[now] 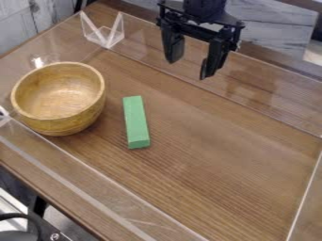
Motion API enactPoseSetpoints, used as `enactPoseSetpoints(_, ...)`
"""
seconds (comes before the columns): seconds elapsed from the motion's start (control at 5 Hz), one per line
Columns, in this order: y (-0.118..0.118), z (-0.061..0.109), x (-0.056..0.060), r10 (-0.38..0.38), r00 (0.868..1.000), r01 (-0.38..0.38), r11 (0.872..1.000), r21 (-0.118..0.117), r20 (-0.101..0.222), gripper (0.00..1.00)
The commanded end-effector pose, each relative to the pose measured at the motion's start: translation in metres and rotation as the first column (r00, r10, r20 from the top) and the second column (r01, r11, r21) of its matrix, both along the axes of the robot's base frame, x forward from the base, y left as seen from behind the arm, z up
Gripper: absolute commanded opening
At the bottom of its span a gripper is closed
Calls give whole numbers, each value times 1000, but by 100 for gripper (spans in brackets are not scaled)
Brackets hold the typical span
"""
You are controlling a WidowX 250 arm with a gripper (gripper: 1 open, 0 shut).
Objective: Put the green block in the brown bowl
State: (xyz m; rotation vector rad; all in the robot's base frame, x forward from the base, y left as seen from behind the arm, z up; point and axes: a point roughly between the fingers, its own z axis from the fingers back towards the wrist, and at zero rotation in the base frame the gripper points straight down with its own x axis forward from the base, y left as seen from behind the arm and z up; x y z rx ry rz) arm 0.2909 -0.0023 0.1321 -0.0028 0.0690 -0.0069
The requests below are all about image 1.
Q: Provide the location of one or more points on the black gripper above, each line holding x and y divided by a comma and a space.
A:
202, 20

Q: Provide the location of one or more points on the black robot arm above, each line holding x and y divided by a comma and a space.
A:
202, 20

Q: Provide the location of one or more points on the green rectangular block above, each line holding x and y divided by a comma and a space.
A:
136, 127

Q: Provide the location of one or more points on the brown wooden bowl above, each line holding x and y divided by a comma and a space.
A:
59, 98

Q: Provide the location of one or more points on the black table leg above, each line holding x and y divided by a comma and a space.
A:
39, 206

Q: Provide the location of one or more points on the clear acrylic corner bracket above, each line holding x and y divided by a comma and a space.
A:
104, 36

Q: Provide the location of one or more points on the clear acrylic barrier wall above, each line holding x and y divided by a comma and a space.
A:
231, 172

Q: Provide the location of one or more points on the black table clamp mount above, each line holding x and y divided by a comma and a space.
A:
50, 232

